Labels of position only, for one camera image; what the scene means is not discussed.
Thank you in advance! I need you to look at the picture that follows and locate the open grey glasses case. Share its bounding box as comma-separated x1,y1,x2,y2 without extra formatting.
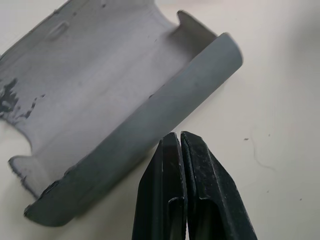
0,0,244,221

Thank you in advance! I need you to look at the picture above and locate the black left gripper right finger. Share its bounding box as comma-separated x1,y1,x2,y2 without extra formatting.
179,130,259,240

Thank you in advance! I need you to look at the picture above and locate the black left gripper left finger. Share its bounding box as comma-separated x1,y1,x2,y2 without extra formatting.
130,131,189,240

